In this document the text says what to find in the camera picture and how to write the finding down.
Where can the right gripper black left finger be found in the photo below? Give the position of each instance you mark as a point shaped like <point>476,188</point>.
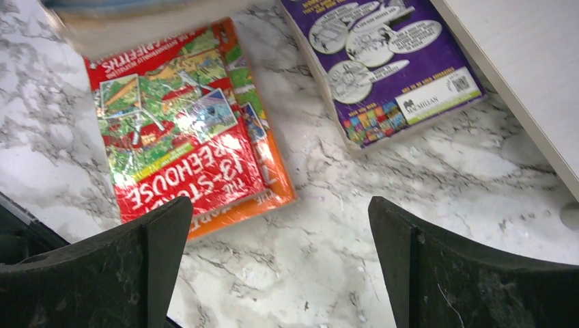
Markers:
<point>122,277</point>

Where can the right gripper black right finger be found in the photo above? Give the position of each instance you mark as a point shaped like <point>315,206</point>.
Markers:
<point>437,278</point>

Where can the red 13-storey treehouse book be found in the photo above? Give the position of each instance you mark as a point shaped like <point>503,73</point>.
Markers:
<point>171,126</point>

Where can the purple cartoon book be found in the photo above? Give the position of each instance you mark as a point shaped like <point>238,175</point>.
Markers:
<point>385,69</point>

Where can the white two-tier shelf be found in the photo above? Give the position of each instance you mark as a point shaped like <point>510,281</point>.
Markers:
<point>528,50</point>

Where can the dark blue Nineteen Eighty-Four book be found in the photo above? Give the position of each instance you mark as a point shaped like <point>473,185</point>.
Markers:
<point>97,29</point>

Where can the orange 78-storey treehouse book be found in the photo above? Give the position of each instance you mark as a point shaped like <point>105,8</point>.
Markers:
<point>280,190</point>

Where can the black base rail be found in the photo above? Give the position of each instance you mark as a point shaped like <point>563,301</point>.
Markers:
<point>23,235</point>

